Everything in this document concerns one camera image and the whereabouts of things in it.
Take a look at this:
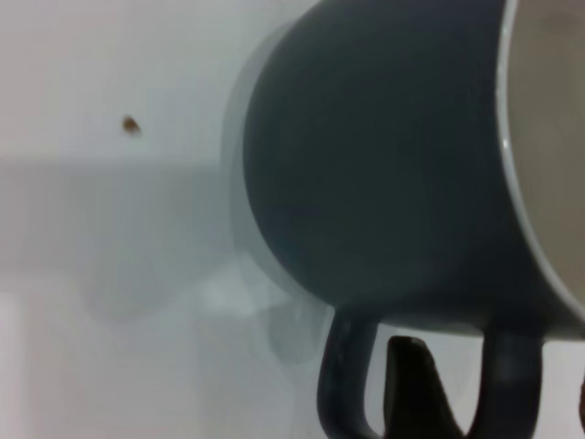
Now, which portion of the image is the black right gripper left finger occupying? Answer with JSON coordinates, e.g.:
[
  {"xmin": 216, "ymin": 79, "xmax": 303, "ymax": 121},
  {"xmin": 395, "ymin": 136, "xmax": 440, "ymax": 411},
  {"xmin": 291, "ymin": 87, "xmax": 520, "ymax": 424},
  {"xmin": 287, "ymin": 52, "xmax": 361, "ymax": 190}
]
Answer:
[{"xmin": 382, "ymin": 336, "xmax": 467, "ymax": 439}]

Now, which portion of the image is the grey ceramic mug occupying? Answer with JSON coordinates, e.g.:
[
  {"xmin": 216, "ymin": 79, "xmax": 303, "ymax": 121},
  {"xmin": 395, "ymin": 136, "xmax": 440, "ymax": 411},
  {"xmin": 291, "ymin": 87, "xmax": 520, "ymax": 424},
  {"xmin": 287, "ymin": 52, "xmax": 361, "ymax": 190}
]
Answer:
[{"xmin": 241, "ymin": 0, "xmax": 585, "ymax": 439}]

